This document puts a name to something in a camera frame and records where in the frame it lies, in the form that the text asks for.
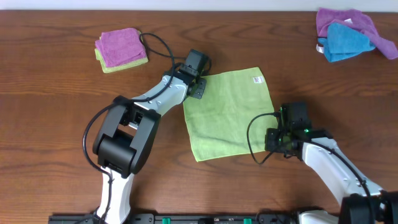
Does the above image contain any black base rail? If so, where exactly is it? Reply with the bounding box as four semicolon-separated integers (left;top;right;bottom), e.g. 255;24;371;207
47;213;299;224

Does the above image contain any folded green cloth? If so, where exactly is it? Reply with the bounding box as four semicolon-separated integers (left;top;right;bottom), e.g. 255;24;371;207
94;30;149;74

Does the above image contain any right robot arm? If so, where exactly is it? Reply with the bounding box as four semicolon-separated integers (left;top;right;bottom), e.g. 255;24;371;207
265;103;397;223

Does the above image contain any folded purple cloth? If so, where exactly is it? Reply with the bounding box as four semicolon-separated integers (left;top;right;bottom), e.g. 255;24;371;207
95;27;148;68

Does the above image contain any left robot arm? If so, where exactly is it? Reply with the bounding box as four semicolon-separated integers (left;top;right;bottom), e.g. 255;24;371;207
93;49;211;223

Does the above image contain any light green microfiber cloth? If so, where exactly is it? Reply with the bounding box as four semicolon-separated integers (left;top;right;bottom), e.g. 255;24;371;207
183;67;277;162

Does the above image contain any crumpled purple cloth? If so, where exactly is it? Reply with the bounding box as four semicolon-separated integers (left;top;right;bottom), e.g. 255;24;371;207
316;7;397;60

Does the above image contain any crumpled blue cloth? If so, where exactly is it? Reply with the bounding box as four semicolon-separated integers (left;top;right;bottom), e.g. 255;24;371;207
316;23;376;63

